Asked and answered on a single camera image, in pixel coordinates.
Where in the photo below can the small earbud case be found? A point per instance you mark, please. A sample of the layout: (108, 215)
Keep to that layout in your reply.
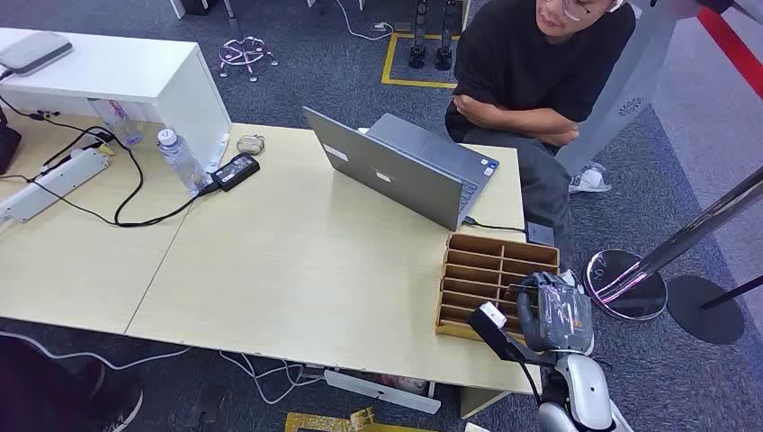
(250, 144)

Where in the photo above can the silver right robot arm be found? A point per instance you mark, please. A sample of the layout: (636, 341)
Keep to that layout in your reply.
(579, 393)

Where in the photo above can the clear plastic water bottle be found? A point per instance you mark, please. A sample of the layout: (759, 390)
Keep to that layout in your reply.
(182, 161)

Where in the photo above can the person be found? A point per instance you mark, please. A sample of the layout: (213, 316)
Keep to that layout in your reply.
(524, 89)

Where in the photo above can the person's shoe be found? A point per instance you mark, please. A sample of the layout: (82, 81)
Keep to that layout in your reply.
(589, 179)

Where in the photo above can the chrome chair base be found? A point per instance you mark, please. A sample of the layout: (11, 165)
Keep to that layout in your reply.
(244, 54)

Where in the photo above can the black round stanchion base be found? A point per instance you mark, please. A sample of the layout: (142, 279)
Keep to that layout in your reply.
(706, 310)

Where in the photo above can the red barrier belt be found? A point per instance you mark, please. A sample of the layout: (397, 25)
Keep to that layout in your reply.
(730, 47)

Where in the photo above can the wooden slotted card organizer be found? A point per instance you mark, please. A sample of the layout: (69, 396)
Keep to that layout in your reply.
(484, 280)

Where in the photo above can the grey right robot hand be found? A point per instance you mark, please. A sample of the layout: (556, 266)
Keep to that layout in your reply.
(557, 319)

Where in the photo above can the white floor power strip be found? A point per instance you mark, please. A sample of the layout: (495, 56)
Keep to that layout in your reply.
(381, 392)

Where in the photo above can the grey flat device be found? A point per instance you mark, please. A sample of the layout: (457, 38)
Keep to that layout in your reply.
(33, 52)

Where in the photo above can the black laptop power adapter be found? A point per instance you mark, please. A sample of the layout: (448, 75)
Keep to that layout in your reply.
(236, 172)

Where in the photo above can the black robot legs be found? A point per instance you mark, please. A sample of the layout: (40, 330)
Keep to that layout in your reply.
(432, 36)

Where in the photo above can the white desk shelf riser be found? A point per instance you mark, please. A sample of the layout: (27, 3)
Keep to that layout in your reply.
(119, 77)

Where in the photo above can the grey partition panel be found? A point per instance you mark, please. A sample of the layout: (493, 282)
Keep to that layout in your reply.
(620, 89)

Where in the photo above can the grey open laptop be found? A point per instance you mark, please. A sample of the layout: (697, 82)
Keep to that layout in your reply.
(411, 173)

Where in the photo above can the chrome stanchion post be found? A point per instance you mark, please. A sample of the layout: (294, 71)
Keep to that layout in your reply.
(673, 250)

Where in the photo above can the clear plastic cup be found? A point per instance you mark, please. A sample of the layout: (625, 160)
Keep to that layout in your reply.
(119, 122)

